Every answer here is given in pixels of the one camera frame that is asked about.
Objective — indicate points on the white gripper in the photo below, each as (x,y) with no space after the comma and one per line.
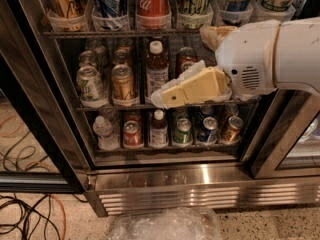
(248,55)

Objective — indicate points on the orange soda can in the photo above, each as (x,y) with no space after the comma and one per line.
(67,13)

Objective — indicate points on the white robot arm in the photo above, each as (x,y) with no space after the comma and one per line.
(296,63)

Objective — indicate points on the red cola can middle shelf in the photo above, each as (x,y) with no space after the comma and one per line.
(180,68)

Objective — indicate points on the red cola can shelf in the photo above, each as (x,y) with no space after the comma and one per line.
(180,68)
(152,13)

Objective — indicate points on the tea bottle middle shelf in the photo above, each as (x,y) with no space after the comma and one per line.
(157,67)

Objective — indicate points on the tea bottle shelf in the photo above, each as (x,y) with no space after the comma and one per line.
(157,67)
(158,132)

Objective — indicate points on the red cola can top shelf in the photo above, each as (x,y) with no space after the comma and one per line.
(152,13)

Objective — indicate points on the blue can bottom shelf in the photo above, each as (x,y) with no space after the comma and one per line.
(208,130)

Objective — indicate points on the gold can bottom shelf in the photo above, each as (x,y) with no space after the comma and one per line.
(231,131)

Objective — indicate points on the gold can shelf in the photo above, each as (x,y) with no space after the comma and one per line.
(123,85)
(231,131)

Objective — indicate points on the green can bottom shelf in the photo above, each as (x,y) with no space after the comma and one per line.
(182,132)

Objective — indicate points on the gold can middle shelf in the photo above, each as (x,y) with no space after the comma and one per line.
(123,85)

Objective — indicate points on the tea bottle bottom shelf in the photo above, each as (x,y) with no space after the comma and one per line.
(158,132)

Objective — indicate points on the red can bottom shelf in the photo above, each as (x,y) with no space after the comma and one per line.
(132,136)

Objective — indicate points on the blue white can top shelf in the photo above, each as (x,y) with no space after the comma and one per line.
(112,13)

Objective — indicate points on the white green can middle shelf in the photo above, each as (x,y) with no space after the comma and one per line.
(91,86)

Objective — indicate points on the water bottle bottom shelf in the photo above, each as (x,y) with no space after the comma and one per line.
(108,140)

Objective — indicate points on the clear plastic bin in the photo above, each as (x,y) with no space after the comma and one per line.
(172,224)

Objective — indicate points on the middle wire shelf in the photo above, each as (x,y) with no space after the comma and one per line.
(150,106)

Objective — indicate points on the wire shelf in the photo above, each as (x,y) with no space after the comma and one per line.
(150,106)
(120,34)

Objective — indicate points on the top wire shelf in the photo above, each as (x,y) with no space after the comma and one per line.
(120,34)

